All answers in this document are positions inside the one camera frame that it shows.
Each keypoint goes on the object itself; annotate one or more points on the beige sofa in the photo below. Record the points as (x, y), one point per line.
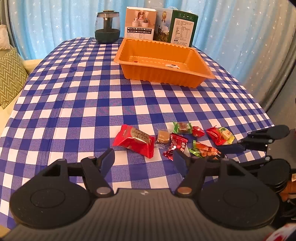
(29, 66)

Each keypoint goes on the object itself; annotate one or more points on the green zigzag pillow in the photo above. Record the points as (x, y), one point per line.
(13, 76)

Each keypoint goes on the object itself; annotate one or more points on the dark green glass humidifier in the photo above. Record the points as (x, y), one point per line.
(107, 26)

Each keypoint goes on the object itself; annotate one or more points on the dark red foil candy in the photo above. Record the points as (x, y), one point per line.
(178, 142)

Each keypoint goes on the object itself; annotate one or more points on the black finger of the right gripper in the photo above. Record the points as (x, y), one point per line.
(257, 140)
(274, 173)

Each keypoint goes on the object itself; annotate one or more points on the blue white checkered tablecloth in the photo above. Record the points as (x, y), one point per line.
(76, 100)

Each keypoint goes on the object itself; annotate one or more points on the red flat candy packet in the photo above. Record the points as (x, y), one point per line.
(215, 135)

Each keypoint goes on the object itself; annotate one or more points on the orange plastic tray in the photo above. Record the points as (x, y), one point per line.
(162, 62)

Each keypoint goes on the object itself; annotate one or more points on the small red round candy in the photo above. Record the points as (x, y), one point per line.
(197, 131)

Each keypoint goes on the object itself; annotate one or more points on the green tea box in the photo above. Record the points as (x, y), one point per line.
(175, 26)

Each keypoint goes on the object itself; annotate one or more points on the green orange candy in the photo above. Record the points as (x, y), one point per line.
(204, 151)

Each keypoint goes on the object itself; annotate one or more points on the blue star curtain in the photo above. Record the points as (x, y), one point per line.
(253, 40)

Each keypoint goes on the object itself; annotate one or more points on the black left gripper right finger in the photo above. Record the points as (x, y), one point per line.
(226, 193)

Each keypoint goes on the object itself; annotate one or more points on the green wrapped brown candy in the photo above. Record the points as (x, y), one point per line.
(182, 128)

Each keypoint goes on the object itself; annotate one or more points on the large red snack packet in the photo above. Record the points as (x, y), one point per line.
(135, 140)

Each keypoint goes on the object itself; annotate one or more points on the clear wrapped brown candy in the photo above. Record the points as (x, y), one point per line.
(163, 138)

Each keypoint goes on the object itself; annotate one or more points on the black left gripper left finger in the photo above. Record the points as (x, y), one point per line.
(63, 192)

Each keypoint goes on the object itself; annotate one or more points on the white product box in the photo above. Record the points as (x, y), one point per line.
(140, 23)

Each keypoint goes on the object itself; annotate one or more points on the yellow green candy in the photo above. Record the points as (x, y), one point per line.
(227, 135)

